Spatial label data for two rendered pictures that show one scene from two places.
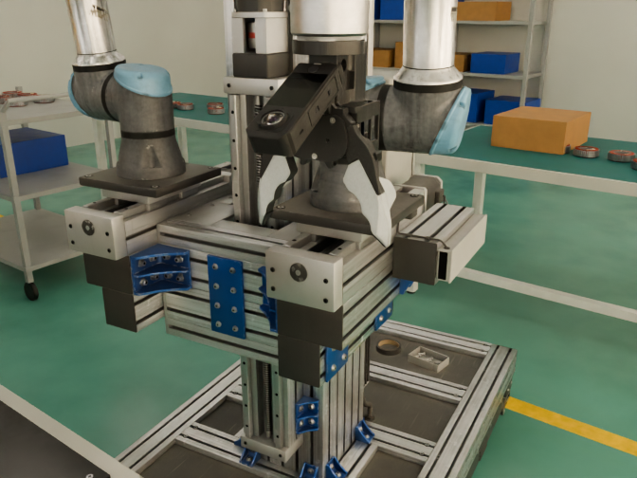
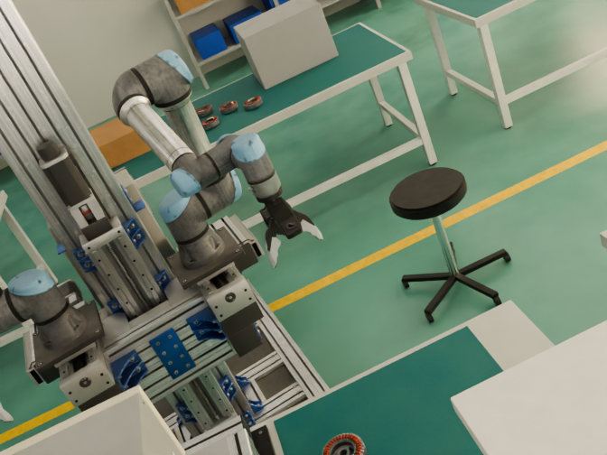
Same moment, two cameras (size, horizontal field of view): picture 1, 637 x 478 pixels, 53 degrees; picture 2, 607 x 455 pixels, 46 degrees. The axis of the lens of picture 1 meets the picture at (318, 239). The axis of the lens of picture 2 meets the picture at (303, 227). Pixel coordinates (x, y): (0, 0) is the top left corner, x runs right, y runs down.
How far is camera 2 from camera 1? 1.40 m
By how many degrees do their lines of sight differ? 37
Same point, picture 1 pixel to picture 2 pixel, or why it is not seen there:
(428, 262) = (249, 253)
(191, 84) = not seen: outside the picture
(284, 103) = (285, 218)
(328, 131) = not seen: hidden behind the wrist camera
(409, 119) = (219, 197)
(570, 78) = not seen: hidden behind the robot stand
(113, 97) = (25, 307)
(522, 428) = (284, 315)
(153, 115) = (58, 297)
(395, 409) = (235, 359)
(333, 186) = (202, 251)
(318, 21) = (273, 188)
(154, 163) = (75, 322)
